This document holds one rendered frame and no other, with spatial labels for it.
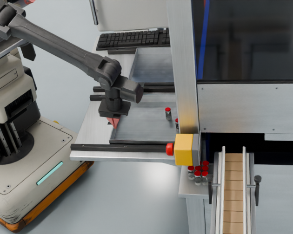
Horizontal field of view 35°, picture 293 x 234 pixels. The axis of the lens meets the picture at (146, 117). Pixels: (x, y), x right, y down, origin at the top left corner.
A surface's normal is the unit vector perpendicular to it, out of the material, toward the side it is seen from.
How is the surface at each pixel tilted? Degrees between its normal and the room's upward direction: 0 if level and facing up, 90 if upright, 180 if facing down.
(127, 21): 90
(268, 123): 90
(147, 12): 90
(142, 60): 0
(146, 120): 0
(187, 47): 90
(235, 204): 0
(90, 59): 30
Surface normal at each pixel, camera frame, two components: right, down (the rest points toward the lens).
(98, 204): -0.12, -0.76
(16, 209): 0.78, 0.33
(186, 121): -0.15, 0.66
